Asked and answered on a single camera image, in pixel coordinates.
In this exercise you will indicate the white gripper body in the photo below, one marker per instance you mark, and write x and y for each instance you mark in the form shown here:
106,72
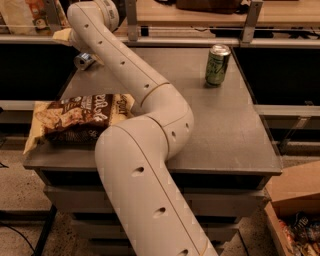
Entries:
75,42

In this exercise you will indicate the silver blue redbull can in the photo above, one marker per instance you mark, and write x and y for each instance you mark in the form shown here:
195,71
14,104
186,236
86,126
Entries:
83,61

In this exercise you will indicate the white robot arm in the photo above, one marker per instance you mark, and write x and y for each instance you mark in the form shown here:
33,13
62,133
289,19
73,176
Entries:
131,155

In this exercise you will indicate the green soda can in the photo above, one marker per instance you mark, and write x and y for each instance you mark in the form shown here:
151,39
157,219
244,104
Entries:
217,63

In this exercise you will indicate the metal railing with posts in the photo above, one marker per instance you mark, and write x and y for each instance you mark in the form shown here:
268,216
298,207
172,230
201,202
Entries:
287,24

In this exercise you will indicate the cream orange bag behind railing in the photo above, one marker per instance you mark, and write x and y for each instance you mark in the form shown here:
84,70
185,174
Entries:
32,17

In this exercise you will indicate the brown cream chip bag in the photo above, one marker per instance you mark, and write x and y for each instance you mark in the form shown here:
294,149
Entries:
78,119

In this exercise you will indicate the dark brown bag on counter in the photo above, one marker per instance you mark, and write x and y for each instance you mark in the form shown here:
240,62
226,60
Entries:
215,6

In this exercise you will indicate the grey drawer cabinet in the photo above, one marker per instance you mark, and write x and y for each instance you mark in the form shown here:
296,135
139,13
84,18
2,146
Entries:
221,171

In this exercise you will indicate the cardboard box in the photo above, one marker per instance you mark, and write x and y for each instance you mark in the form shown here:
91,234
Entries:
296,189

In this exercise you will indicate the snack packets in box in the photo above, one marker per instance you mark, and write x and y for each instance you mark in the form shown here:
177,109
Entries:
302,234

